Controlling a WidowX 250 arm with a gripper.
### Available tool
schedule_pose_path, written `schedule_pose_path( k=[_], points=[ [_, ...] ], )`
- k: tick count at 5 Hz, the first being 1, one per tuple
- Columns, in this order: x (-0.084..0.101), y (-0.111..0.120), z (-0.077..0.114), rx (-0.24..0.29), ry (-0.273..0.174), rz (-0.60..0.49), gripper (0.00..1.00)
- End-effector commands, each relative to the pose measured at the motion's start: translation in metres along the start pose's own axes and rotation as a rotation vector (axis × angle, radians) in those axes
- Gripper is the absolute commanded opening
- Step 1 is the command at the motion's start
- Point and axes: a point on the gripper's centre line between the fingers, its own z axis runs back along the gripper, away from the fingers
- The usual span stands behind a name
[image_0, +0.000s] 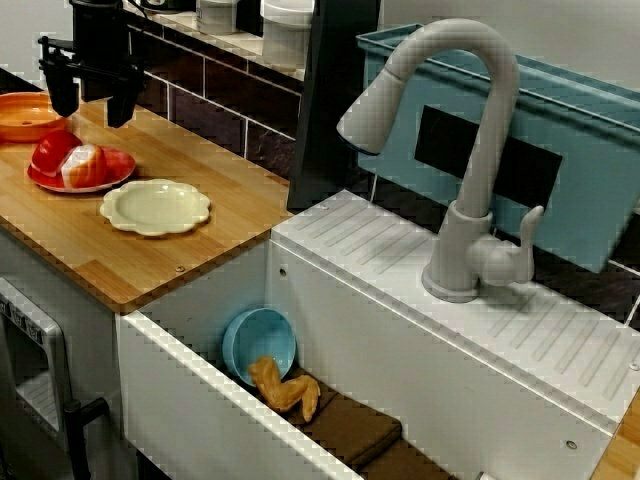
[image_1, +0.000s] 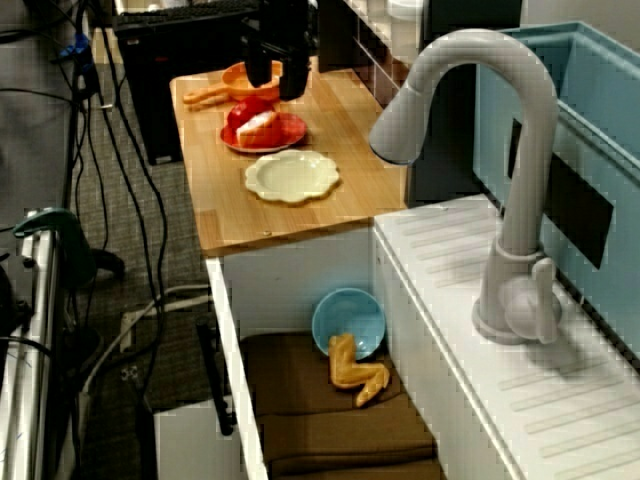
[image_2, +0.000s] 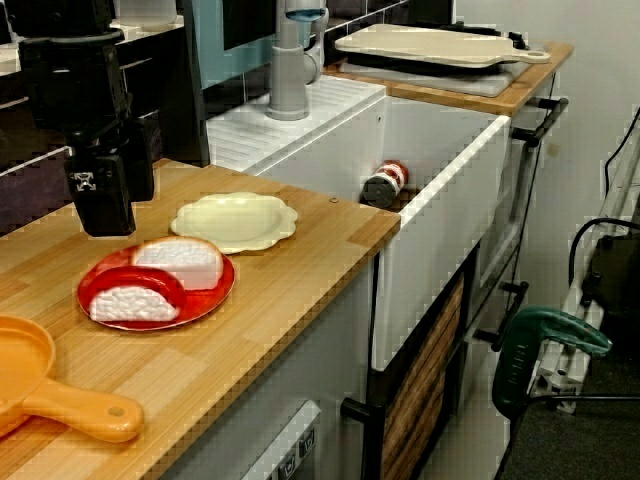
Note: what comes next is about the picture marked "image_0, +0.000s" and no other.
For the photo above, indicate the white kitchen cabinet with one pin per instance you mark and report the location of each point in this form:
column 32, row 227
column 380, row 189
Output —
column 95, row 350

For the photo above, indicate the toy fried chicken piece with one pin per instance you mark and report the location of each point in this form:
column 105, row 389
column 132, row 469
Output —
column 280, row 390

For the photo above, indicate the white cup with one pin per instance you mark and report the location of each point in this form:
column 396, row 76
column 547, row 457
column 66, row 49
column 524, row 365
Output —
column 285, row 40

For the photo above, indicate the dark jar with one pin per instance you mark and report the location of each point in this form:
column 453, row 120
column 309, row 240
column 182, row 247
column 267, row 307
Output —
column 165, row 5

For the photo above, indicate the grey toy faucet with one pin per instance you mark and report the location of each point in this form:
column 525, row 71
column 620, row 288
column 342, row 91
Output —
column 500, row 90

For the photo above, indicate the white toy sink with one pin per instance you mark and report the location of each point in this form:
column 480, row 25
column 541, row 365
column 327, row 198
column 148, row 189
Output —
column 400, row 360

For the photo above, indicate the teal plastic dish rack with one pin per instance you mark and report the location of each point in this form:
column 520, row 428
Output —
column 590, row 165

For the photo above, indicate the cream flower-shaped plate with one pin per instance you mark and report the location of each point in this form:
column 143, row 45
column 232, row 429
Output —
column 155, row 207

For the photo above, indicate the labelled white jar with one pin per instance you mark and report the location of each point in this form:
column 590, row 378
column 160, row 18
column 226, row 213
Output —
column 217, row 17

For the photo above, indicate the red-topped toy sushi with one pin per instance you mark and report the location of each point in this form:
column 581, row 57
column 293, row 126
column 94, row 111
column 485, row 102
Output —
column 52, row 150

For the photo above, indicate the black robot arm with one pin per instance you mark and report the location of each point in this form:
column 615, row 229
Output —
column 95, row 4

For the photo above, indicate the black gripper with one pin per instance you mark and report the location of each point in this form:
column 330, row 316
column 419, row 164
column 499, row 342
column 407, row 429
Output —
column 100, row 45

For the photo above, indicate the light blue bowl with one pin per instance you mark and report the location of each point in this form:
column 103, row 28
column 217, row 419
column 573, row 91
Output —
column 260, row 340

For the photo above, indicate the black vertical post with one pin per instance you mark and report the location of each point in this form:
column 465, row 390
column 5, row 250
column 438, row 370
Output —
column 330, row 125

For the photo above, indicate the orange bowl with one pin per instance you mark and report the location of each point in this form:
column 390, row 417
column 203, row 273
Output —
column 20, row 125

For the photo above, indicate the brown cloth mat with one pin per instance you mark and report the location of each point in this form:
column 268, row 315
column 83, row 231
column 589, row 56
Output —
column 360, row 430

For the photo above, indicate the grey toy dishwasher front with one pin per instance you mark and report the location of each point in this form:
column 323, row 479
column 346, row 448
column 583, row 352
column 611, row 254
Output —
column 50, row 340

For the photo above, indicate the red round plate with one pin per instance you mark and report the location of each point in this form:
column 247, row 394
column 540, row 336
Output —
column 122, row 165

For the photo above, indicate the orange-topped toy sushi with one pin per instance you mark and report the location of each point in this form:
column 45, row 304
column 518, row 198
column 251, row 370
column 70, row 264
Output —
column 85, row 167

